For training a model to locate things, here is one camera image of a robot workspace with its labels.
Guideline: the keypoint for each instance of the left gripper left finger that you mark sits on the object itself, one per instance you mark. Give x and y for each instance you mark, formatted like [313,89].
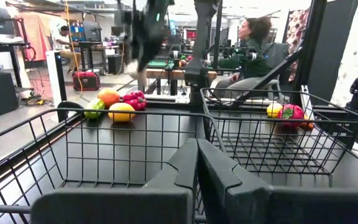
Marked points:
[110,205]

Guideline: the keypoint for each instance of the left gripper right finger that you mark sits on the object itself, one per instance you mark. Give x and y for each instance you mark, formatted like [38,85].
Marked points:
[259,205]

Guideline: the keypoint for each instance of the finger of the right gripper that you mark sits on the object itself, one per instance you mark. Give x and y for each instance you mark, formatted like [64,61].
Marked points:
[141,60]
[150,57]

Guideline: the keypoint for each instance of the red bell pepper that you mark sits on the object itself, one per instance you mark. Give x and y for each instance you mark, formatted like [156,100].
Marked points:
[135,101]

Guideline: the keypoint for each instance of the orange fruit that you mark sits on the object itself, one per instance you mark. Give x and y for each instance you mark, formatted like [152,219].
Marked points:
[109,97]

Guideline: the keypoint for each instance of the yellow lemon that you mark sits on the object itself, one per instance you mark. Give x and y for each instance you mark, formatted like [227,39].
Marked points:
[121,112]
[273,109]

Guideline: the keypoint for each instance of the green elongated vegetable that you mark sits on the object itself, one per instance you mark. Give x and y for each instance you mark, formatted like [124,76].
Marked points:
[93,109]

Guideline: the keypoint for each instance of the orange carrot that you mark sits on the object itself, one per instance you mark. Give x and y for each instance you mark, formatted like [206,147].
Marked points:
[309,124]

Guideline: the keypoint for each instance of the red apple with green leaf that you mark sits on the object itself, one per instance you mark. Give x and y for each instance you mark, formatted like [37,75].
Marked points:
[294,113]

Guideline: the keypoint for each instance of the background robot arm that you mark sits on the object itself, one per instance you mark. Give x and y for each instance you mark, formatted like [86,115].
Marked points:
[241,51]

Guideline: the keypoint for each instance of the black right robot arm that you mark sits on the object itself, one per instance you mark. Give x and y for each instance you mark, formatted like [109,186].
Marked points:
[202,46]

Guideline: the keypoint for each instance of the black computer tower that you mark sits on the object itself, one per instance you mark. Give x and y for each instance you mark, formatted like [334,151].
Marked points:
[115,63]

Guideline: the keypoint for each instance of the wooden workbench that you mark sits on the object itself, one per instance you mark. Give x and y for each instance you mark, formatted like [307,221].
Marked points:
[179,74]

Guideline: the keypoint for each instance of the red equipment case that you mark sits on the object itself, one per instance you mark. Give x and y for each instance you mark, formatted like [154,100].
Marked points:
[85,81]

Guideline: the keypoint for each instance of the person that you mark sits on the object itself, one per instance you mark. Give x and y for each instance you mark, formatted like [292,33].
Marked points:
[253,62]
[61,46]

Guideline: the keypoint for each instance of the white tower stand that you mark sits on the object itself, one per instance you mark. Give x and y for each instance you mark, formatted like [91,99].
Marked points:
[51,77]

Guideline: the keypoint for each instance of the pink cloth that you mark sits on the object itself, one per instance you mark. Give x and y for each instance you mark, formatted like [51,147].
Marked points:
[36,34]

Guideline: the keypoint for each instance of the grey chair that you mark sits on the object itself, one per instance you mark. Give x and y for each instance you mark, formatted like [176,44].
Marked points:
[275,56]

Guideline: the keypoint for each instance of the black desk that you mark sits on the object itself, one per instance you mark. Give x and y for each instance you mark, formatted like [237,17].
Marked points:
[2,46]

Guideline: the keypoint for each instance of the patterned curtain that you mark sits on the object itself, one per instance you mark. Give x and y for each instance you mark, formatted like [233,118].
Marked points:
[297,28]

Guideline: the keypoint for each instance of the black partition panel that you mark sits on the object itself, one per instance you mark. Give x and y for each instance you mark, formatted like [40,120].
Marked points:
[340,46]

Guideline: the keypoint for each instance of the black frame bracket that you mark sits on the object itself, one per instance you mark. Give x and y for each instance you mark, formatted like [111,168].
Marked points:
[70,109]

